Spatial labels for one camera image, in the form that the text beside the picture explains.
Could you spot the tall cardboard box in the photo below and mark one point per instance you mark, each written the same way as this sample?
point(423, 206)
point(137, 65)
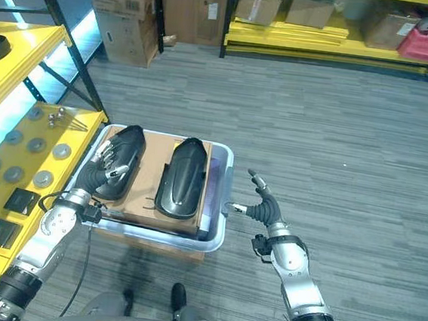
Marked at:
point(196, 11)

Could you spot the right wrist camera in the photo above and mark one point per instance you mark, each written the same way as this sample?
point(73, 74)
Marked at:
point(260, 246)

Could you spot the brown cardboard box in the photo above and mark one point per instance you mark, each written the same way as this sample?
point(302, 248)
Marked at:
point(387, 29)

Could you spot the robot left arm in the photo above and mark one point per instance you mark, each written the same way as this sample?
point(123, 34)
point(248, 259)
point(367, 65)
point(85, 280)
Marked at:
point(52, 224)

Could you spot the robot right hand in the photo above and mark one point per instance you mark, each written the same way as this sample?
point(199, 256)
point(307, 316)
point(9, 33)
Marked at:
point(268, 211)

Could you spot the translucent plastic box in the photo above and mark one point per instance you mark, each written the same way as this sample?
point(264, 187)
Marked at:
point(215, 229)

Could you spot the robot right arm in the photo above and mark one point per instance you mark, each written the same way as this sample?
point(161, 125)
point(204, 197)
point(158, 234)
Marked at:
point(295, 263)

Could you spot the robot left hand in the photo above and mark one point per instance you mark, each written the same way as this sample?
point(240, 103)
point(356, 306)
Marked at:
point(91, 179)

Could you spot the thin metal rods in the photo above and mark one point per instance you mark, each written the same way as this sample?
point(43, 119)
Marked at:
point(78, 125)

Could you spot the open cardboard box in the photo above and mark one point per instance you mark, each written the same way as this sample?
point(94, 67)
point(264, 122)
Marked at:
point(309, 12)
point(259, 7)

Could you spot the brown cardboard sheet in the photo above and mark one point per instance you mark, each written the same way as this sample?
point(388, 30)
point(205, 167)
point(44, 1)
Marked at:
point(148, 177)

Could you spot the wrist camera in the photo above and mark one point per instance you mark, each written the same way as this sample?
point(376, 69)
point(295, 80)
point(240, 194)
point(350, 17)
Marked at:
point(260, 246)
point(91, 214)

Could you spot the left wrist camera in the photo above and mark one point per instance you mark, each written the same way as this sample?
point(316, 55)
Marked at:
point(91, 214)

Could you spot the robot right dark foot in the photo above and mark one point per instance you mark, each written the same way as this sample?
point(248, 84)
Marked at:
point(179, 296)

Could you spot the yellow shelf rack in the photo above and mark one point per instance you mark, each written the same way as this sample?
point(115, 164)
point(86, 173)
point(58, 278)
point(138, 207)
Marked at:
point(75, 143)

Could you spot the long yellow storage shelf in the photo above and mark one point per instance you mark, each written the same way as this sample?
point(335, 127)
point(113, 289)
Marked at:
point(323, 47)

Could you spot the large cardboard box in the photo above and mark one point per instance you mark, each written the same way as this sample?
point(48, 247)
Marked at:
point(129, 40)

